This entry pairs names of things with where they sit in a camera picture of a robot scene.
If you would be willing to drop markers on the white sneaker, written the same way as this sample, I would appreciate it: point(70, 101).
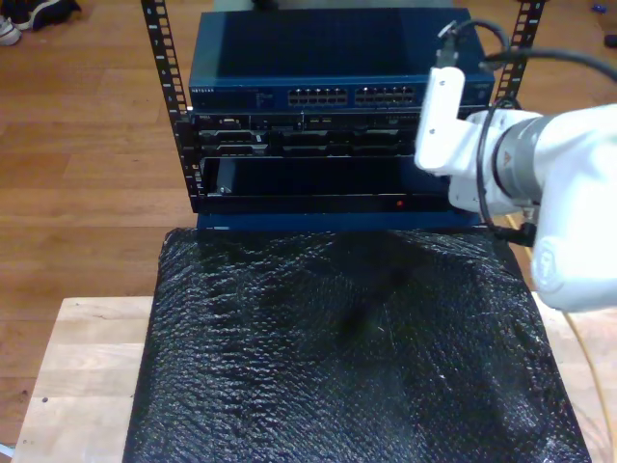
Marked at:
point(8, 31)

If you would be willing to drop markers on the blue network switch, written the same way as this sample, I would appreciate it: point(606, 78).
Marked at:
point(313, 48)

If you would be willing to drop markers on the black bubble wrap mat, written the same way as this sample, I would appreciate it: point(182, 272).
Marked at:
point(313, 362)

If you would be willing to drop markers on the blue flat rack unit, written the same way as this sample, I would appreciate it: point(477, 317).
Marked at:
point(337, 222)

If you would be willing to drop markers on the black perforated rack post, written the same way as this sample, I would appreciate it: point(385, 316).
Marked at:
point(523, 29)
point(164, 58)

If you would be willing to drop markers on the black rack server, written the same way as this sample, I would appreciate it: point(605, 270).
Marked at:
point(299, 135)

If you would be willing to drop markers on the dark sneaker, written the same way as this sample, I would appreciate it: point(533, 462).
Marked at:
point(48, 12)

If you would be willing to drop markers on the small white edge piece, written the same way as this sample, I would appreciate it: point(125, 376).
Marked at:
point(6, 448)

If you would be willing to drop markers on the small blue floor object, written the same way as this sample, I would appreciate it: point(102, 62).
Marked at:
point(599, 8)

